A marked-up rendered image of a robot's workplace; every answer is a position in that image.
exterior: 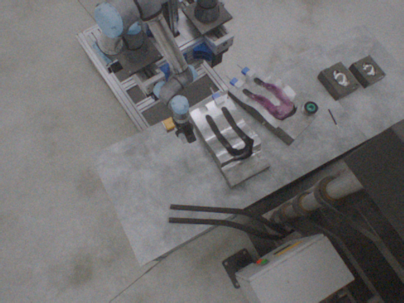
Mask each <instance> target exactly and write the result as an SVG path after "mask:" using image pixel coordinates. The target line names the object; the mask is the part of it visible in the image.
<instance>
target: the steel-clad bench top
mask: <svg viewBox="0 0 404 303"><path fill-rule="evenodd" d="M367 55H370V56H371V57H372V58H373V60H374V61H375V62H376V63H377V64H378V66H379V67H380V68H381V69H382V70H383V71H384V72H385V73H386V76H385V77H384V78H383V79H382V80H380V81H378V82H376V83H375V84H373V85H371V86H369V87H367V88H365V89H364V88H363V86H362V85H360V87H359V88H358V89H356V91H354V92H352V93H350V94H348V95H347V96H345V97H343V98H340V99H338V100H337V101H335V100H334V99H333V97H332V96H331V95H330V93H329V92H328V91H327V89H326V88H325V87H324V85H323V84H322V83H321V82H320V80H319V79H318V75H319V73H320V72H321V71H322V70H324V69H326V68H328V67H330V66H331V65H333V64H335V63H337V62H339V61H341V62H342V63H343V64H344V65H345V67H346V68H347V69H348V68H349V66H351V65H352V63H354V62H355V61H358V60H359V59H362V58H363V57H365V56H367ZM348 70H349V69H348ZM265 73H267V74H268V75H270V76H272V77H274V78H278V79H280V80H282V81H284V82H285V83H286V84H287V85H288V86H289V87H290V88H291V89H292V90H293V91H294V92H295V93H296V94H297V95H298V96H299V97H300V98H301V99H303V100H304V99H305V98H308V99H309V100H310V101H311V102H314V103H316V104H317V106H318V107H319V108H320V109H322V111H321V112H320V113H319V115H318V116H317V117H316V118H315V120H313V121H312V122H311V123H310V125H308V127H306V129H305V130H304V131H303V132H302V133H301V134H300V135H299V136H298V137H297V139H296V140H295V141H294V142H293V143H292V144H291V145H290V146H287V145H286V144H285V143H284V142H283V141H282V140H281V139H279V138H278V137H277V136H275V135H274V134H273V133H272V132H271V131H270V130H269V129H268V128H267V127H266V126H264V125H262V123H261V122H259V121H258V120H257V119H256V118H255V117H254V116H252V115H251V114H250V113H249V112H248V111H247V110H246V109H244V108H243V107H242V106H240V105H239V104H238V103H237V102H236V101H235V100H234V99H232V98H231V97H230V98H231V100H232V101H233V103H234V105H235V106H236V108H237V110H238V111H239V113H240V115H241V116H242V118H243V120H245V122H246V124H247V125H248V126H249V127H250V128H251V129H252V130H253V131H254V132H255V133H256V134H257V135H258V137H259V139H260V140H261V142H262V144H261V150H262V152H263V153H264V155H265V157H266V158H267V159H268V161H269V163H270V164H271V167H270V168H269V169H267V170H265V171H263V172H262V173H260V174H258V175H256V176H254V177H252V178H250V179H248V180H247V181H245V182H243V183H241V184H239V185H238V186H236V187H234V188H232V189H231V188H230V186H229V185H228V183H227V181H226V180H225V178H224V176H223V175H222V173H221V172H220V169H219V168H218V166H217V164H216V163H215V161H214V159H213V158H212V156H211V155H210V156H209V155H208V154H209V151H208V149H207V147H206V146H205V144H204V143H203V140H202V139H201V137H200V135H199V134H198V132H197V130H196V129H195V128H194V130H193V131H194V134H195V136H196V139H197V140H196V141H195V142H194V143H191V144H190V143H186V144H184V143H183V142H182V140H181V139H178V138H177V136H176V135H175V131H174V130H173V131H171V132H169V133H166V131H165V130H164V128H163V126H162V123H161V121H160V122H158V123H156V124H154V125H152V126H150V127H148V128H147V129H145V130H143V131H141V132H139V133H137V134H135V135H132V136H130V137H128V138H126V139H124V140H122V141H120V142H118V143H116V144H114V145H112V146H110V147H107V148H105V149H103V150H101V151H99V152H97V153H94V154H93V155H90V156H91V158H92V160H93V163H94V165H95V167H96V170H97V172H98V174H99V176H100V178H101V180H102V183H103V185H104V187H105V190H106V191H107V194H108V195H109V198H110V200H111V202H112V205H113V207H114V209H115V212H116V214H117V216H118V219H119V221H120V223H121V225H122V227H123V229H124V232H125V234H126V236H127V238H128V241H129V243H130V245H131V247H132V249H133V251H134V254H135V256H136V259H137V261H138V263H139V265H140V267H141V266H144V265H145V264H147V263H149V262H151V261H152V260H153V259H155V258H157V257H159V256H161V255H162V254H164V253H166V252H167V251H169V250H171V249H173V248H175V247H177V246H178V245H180V244H182V243H183V242H186V241H187V240H189V239H191V238H193V237H194V236H196V235H198V234H200V233H201V232H203V231H204V230H206V229H208V228H210V227H212V226H214V225H205V224H191V223H167V217H177V218H204V219H219V220H224V219H226V218H228V217H229V216H231V215H233V214H231V213H213V212H204V211H186V210H169V209H168V205H169V204H173V205H193V206H212V207H222V208H240V209H244V208H245V207H247V206H249V205H251V204H253V203H255V202H256V201H258V200H260V199H261V198H264V197H265V196H267V195H269V194H270V193H272V192H274V191H276V190H277V189H280V188H281V187H283V186H285V185H286V184H288V183H290V182H292V181H294V180H296V179H298V178H300V177H302V176H303V175H305V174H307V173H308V172H310V171H312V170H314V169H316V168H318V167H319V166H321V165H322V164H324V163H326V162H329V161H330V160H332V159H334V158H336V157H338V156H339V155H341V154H343V153H345V152H347V151H349V150H351V149H352V148H355V147H356V146H357V145H359V144H361V143H362V142H364V141H366V140H368V139H370V138H372V137H373V136H375V135H377V134H379V133H382V132H383V131H384V130H385V129H387V128H389V127H390V126H392V125H394V124H396V123H397V122H398V121H400V120H402V119H404V69H403V68H402V67H401V66H400V65H399V64H398V63H397V61H396V60H395V59H394V58H393V57H392V55H391V54H390V53H389V52H388V50H387V49H385V48H384V47H383V45H382V44H381V43H380V42H379V41H378V39H377V38H375V36H374V35H373V34H372V33H371V32H370V31H369V29H368V28H367V27H365V26H364V24H363V23H361V24H360V25H357V26H356V27H353V28H351V29H349V30H347V31H346V32H344V33H341V34H339V35H337V36H335V37H333V38H331V39H329V40H328V41H326V42H323V43H321V44H319V45H317V46H315V47H313V48H311V49H309V50H307V51H305V52H303V53H301V54H299V55H297V56H295V57H293V58H291V59H289V60H287V61H284V62H282V63H280V64H278V65H276V66H274V67H272V68H270V69H267V71H265ZM350 73H351V72H350ZM351 74H352V73H351ZM353 77H354V78H355V76H354V75H353ZM357 81H358V80H357ZM359 84H360V83H359ZM328 109H329V110H330V111H331V113H332V114H333V117H334V118H335V121H336V123H337V125H338V127H339V129H338V128H337V126H336V124H335V122H334V120H333V118H332V116H331V114H330V112H329V110H328Z"/></svg>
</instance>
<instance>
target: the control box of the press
mask: <svg viewBox="0 0 404 303"><path fill-rule="evenodd" d="M222 264H223V266H224V268H225V271H226V272H227V274H228V276H229V278H230V279H231V281H232V283H233V285H234V287H235V289H238V288H239V287H241V289H242V291H243V293H244V295H245V296H246V298H247V300H248V301H249V303H318V302H320V301H322V300H323V299H325V297H327V296H329V295H331V294H332V293H334V292H336V291H337V290H338V289H340V288H342V287H343V286H345V285H346V284H348V283H349V282H351V281H352V280H355V278H354V277H353V276H352V274H351V272H350V271H349V269H348V268H347V266H346V264H345V263H344V262H343V261H342V259H341V257H340V256H339V254H338V253H337V251H336V249H335V248H334V247H333V245H331V242H330V241H329V240H328V238H327V237H325V236H324V235H323V234H315V235H312V236H308V237H303V238H300V239H294V240H291V241H288V242H286V243H284V244H283V245H281V246H280V247H278V248H276V249H274V250H273V251H271V252H269V253H267V254H265V255H264V256H262V257H260V258H259V259H255V260H253V259H252V258H251V256H250V254H249V253H248V251H247V249H245V248H244V249H242V250H240V251H239V252H237V253H235V254H233V255H232V256H230V257H229V258H227V259H225V260H223V261H222Z"/></svg>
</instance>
